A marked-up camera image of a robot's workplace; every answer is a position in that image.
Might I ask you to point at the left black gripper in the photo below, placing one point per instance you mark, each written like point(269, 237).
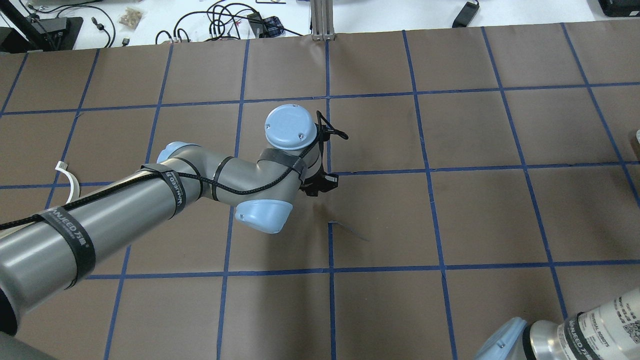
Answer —
point(313, 186)

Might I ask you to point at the black power adapter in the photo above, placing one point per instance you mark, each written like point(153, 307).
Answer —
point(466, 14)

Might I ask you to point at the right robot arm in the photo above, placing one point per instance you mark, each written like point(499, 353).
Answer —
point(610, 331)

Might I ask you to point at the white curved plastic bracket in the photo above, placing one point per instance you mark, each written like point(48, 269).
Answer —
point(75, 189)

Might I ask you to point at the aluminium frame post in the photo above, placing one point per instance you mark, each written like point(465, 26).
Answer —
point(322, 20)

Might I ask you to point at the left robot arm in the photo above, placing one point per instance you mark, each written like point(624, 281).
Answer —
point(53, 250)

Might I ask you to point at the brown mat with blue grid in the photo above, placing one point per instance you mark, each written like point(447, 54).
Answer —
point(489, 174)

